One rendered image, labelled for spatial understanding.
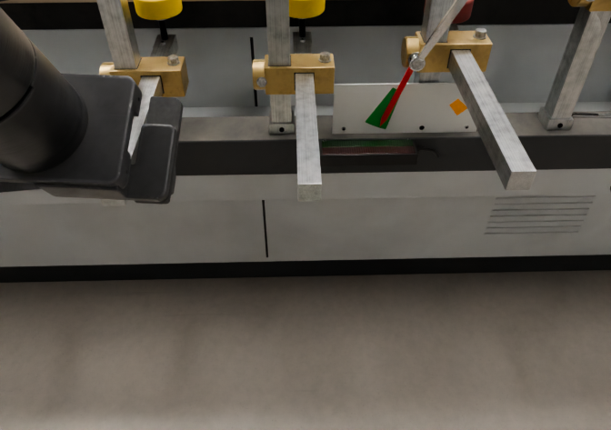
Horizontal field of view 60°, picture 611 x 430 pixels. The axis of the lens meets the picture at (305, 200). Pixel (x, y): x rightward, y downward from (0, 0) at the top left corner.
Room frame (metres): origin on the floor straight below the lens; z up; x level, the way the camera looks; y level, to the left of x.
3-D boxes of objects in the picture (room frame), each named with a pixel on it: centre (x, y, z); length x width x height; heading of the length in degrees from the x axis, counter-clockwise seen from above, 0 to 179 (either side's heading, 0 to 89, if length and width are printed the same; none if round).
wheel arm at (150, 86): (0.71, 0.25, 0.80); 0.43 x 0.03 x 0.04; 2
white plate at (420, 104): (0.79, -0.18, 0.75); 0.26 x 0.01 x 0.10; 92
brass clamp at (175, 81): (0.80, 0.27, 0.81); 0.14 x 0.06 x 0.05; 92
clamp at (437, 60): (0.81, -0.23, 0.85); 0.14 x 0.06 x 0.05; 92
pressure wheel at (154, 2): (0.91, 0.26, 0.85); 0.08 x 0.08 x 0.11
